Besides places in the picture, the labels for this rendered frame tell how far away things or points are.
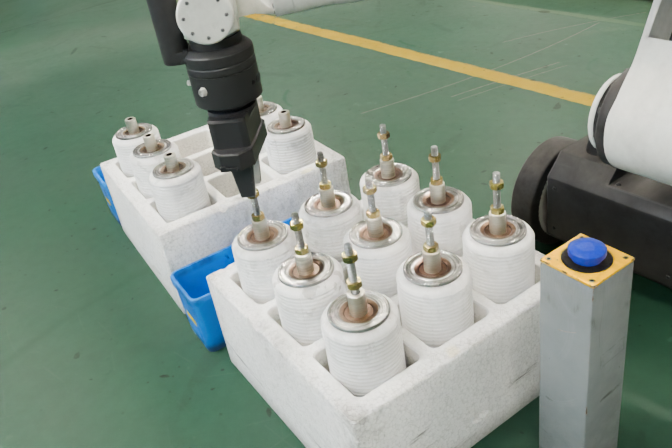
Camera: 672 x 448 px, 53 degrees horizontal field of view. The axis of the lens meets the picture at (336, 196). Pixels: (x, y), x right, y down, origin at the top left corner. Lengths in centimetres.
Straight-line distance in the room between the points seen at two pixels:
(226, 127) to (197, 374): 47
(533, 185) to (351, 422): 60
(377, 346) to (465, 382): 15
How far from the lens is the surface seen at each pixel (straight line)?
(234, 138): 88
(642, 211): 114
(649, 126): 94
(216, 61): 84
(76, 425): 119
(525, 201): 125
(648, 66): 96
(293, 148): 131
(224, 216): 125
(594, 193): 118
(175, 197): 124
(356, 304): 81
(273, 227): 101
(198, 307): 114
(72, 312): 144
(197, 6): 81
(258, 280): 99
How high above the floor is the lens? 78
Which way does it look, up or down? 30 degrees down
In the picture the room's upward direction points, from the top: 10 degrees counter-clockwise
